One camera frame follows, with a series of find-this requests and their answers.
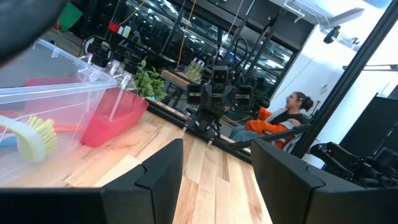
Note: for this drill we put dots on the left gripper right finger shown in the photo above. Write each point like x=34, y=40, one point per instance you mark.
x=295, y=193

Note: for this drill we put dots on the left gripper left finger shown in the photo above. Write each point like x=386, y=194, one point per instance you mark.
x=149, y=193

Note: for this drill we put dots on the green brush yellow bristles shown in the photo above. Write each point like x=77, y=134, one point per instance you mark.
x=34, y=140

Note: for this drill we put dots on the green artificial plant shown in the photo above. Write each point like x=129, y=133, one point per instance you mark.
x=150, y=84

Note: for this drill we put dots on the black ceiling camera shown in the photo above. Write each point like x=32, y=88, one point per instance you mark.
x=331, y=34

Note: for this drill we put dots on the black aluminium table frame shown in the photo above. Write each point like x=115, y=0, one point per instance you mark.
x=342, y=84

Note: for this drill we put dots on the seated person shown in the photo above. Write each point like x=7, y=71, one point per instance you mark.
x=273, y=124

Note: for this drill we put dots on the red plastic tray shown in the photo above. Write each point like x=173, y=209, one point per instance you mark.
x=118, y=115

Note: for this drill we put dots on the clear plastic bin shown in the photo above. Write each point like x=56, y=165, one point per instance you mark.
x=62, y=102

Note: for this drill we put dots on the green soap bottle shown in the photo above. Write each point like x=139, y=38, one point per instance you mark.
x=191, y=68
x=199, y=70

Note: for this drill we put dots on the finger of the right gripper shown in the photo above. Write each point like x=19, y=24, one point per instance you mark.
x=245, y=96
x=194, y=93

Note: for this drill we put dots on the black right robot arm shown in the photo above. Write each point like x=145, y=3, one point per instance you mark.
x=208, y=119

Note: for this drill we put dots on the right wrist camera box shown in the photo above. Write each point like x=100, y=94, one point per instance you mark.
x=220, y=74

